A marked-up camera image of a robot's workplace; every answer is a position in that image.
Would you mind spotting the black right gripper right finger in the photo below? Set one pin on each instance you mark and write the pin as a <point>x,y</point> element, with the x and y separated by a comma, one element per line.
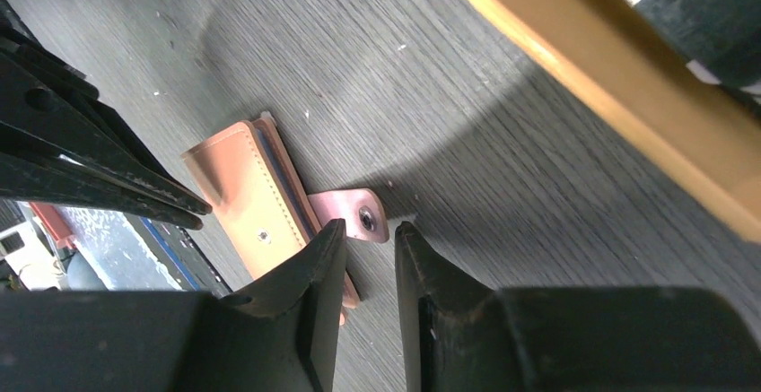
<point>449,321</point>

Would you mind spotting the oval wooden card tray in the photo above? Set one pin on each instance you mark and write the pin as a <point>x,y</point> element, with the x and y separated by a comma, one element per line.
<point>611,59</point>

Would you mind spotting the black card left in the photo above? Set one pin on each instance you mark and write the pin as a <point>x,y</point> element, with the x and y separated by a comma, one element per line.
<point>718,39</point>

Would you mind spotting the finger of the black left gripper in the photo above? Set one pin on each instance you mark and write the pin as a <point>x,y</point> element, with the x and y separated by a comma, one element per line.
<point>89,193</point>
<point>77,140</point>

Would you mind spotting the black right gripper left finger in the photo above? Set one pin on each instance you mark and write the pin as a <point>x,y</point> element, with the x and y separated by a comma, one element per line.
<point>284,335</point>

